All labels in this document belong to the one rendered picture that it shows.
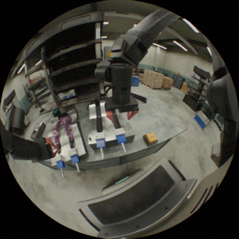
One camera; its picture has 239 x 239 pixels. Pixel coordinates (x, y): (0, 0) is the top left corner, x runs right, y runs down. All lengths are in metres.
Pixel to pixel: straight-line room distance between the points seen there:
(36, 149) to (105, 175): 1.10
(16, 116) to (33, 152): 0.10
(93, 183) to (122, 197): 1.12
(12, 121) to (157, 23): 0.41
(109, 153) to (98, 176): 0.86
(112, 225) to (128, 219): 0.04
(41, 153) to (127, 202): 0.25
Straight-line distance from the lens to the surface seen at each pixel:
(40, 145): 0.27
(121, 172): 1.22
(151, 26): 0.23
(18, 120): 0.24
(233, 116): 0.17
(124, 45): 0.18
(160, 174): 0.20
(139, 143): 0.48
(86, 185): 1.34
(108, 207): 0.19
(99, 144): 0.35
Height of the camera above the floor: 1.21
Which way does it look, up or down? 45 degrees down
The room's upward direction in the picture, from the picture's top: straight up
